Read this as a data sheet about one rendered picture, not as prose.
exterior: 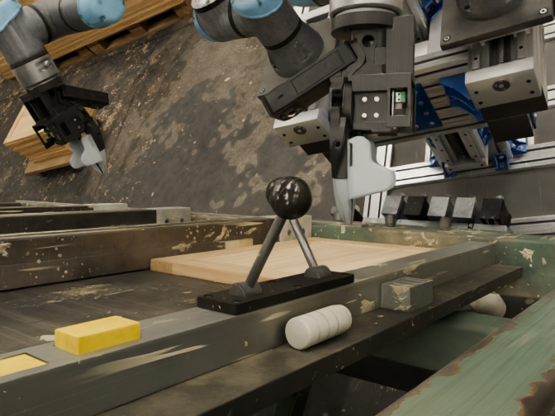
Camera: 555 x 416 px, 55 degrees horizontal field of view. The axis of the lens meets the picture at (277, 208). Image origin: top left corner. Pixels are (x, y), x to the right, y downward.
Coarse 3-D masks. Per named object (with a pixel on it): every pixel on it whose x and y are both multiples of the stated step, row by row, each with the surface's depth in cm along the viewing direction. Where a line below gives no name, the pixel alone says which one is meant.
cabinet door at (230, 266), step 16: (320, 240) 122; (336, 240) 122; (176, 256) 94; (192, 256) 94; (208, 256) 95; (224, 256) 96; (240, 256) 97; (256, 256) 98; (272, 256) 98; (288, 256) 98; (304, 256) 98; (320, 256) 99; (336, 256) 99; (352, 256) 99; (368, 256) 99; (384, 256) 100; (400, 256) 100; (176, 272) 86; (192, 272) 84; (208, 272) 82; (224, 272) 80; (240, 272) 78; (272, 272) 79; (288, 272) 79
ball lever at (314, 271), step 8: (272, 184) 61; (296, 224) 60; (296, 232) 60; (304, 240) 60; (304, 248) 60; (312, 256) 59; (312, 264) 59; (312, 272) 58; (320, 272) 58; (328, 272) 59
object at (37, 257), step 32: (160, 224) 98; (192, 224) 99; (224, 224) 105; (256, 224) 112; (288, 224) 121; (0, 256) 71; (32, 256) 75; (64, 256) 79; (96, 256) 83; (128, 256) 87; (160, 256) 93; (0, 288) 71
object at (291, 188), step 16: (288, 176) 46; (272, 192) 45; (288, 192) 44; (304, 192) 45; (272, 208) 46; (288, 208) 45; (304, 208) 45; (272, 240) 47; (256, 272) 48; (240, 288) 48; (256, 288) 50
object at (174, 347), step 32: (416, 256) 83; (448, 256) 84; (480, 256) 95; (352, 288) 60; (160, 320) 43; (192, 320) 44; (224, 320) 44; (256, 320) 47; (288, 320) 51; (32, 352) 35; (64, 352) 35; (96, 352) 35; (128, 352) 37; (160, 352) 39; (192, 352) 42; (224, 352) 44; (256, 352) 48; (0, 384) 30; (32, 384) 32; (64, 384) 33; (96, 384) 35; (128, 384) 37; (160, 384) 39
